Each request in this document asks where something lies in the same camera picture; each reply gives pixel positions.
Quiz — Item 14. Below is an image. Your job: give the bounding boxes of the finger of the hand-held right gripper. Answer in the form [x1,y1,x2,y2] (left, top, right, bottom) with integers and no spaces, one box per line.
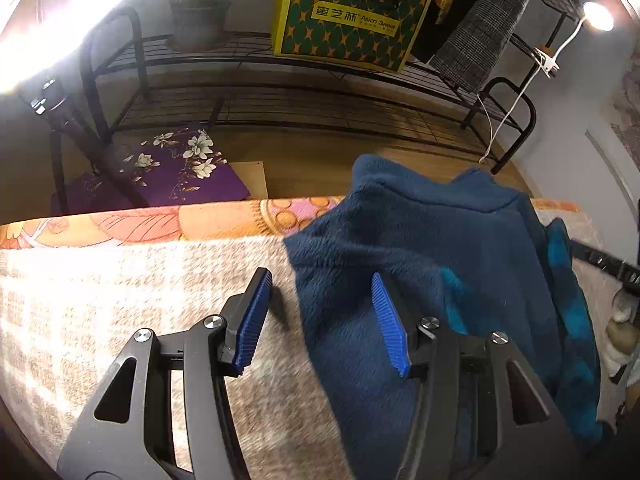
[570,239,640,287]

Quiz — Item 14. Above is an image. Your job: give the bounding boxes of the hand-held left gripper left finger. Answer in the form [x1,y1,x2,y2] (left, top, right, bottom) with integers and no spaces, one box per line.
[56,267,274,480]

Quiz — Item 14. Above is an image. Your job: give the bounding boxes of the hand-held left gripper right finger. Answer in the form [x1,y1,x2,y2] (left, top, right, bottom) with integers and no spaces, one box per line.
[371,272,583,480]

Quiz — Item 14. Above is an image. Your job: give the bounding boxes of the teal plaid fleece jacket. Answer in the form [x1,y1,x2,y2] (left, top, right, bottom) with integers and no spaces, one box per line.
[282,154,617,480]

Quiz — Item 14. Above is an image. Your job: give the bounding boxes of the person's right hand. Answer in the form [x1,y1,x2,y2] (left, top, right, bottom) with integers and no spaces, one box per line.
[606,290,640,377]

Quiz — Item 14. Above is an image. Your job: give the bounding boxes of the beige checked blanket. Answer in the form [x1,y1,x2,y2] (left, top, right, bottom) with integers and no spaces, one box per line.
[0,210,631,480]

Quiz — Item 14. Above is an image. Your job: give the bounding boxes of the light wooden board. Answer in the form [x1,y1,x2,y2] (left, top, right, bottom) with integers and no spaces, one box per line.
[227,160,270,202]

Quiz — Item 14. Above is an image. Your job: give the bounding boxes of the orange floral bed sheet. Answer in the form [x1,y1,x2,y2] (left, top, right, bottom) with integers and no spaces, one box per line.
[0,196,583,252]

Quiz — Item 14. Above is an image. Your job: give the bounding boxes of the purple floral cushion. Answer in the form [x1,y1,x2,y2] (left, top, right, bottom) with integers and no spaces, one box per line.
[51,127,252,216]

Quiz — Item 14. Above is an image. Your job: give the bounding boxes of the black tripod stand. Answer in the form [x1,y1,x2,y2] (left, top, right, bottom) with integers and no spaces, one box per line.
[30,77,153,211]

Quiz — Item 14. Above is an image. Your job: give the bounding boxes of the grey plaid coat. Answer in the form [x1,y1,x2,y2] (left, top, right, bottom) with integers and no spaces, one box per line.
[429,0,552,94]

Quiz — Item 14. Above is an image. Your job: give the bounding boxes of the potted plant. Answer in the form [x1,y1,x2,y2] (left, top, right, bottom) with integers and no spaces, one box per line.
[166,0,234,54]

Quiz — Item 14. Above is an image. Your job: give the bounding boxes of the yellow green patterned box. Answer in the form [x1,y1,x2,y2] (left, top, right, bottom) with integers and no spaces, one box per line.
[271,0,435,74]

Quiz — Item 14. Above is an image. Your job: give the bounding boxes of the patterned wall hanging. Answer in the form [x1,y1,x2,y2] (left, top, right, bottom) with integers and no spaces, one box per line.
[601,69,640,162]

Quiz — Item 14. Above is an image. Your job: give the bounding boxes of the white clip lamp with cord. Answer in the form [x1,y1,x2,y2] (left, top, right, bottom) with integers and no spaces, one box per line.
[477,15,590,166]

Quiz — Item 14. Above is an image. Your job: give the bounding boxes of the black metal wire rack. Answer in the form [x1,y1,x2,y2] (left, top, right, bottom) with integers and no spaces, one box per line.
[79,0,603,177]

